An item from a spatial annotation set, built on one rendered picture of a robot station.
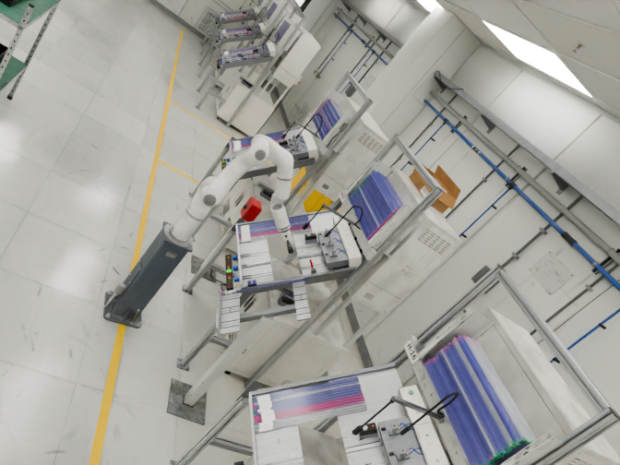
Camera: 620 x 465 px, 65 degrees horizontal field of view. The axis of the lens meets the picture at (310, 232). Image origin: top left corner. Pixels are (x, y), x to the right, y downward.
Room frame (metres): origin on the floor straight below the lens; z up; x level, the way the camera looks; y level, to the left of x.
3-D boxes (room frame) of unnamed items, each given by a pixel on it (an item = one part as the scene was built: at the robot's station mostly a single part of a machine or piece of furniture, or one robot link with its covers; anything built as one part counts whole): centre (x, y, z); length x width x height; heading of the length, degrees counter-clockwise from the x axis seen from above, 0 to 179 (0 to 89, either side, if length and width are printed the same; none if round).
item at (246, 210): (3.53, 0.47, 0.39); 0.24 x 0.24 x 0.78; 30
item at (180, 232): (2.53, 0.58, 0.79); 0.19 x 0.19 x 0.18
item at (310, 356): (3.14, -0.29, 0.31); 0.70 x 0.65 x 0.62; 30
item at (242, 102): (7.21, 2.07, 0.95); 1.36 x 0.82 x 1.90; 120
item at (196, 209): (2.56, 0.59, 1.00); 0.19 x 0.12 x 0.24; 24
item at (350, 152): (4.41, 0.41, 0.95); 1.35 x 0.82 x 1.90; 120
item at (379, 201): (3.03, -0.22, 1.52); 0.51 x 0.13 x 0.27; 30
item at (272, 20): (8.46, 2.79, 0.95); 1.37 x 0.82 x 1.90; 120
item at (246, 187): (4.30, 0.58, 0.66); 1.01 x 0.73 x 1.31; 120
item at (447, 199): (3.27, -0.42, 1.82); 0.68 x 0.30 x 0.20; 30
